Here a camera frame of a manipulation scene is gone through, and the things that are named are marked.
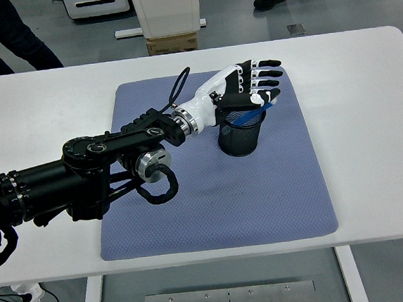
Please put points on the small grey floor plate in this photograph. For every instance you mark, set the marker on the small grey floor plate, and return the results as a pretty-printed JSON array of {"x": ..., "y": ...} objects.
[{"x": 297, "y": 29}]

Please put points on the brown cardboard box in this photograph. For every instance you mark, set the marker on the brown cardboard box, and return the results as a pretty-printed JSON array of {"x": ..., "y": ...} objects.
[{"x": 171, "y": 44}]

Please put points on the blue-grey quilted mat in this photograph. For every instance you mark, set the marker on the blue-grey quilted mat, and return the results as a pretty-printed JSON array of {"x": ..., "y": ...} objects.
[{"x": 227, "y": 208}]

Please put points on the blue marker pen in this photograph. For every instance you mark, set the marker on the blue marker pen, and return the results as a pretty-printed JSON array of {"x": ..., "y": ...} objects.
[{"x": 251, "y": 115}]

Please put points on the white panel stand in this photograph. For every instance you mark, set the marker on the white panel stand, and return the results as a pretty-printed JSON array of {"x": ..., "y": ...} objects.
[{"x": 168, "y": 9}]

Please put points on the black mesh pen holder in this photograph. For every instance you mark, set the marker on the black mesh pen holder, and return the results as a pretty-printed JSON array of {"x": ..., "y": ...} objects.
[{"x": 237, "y": 140}]

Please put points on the white appliance with dark slot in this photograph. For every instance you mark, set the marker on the white appliance with dark slot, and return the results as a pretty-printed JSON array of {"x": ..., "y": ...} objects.
[{"x": 97, "y": 10}]

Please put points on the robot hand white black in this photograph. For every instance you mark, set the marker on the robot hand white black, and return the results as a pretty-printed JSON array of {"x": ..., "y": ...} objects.
[{"x": 204, "y": 104}]

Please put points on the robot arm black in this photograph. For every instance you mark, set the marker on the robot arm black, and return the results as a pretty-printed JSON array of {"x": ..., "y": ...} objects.
[{"x": 83, "y": 168}]

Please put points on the white power strip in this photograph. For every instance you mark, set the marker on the white power strip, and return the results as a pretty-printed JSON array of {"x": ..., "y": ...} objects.
[{"x": 28, "y": 295}]

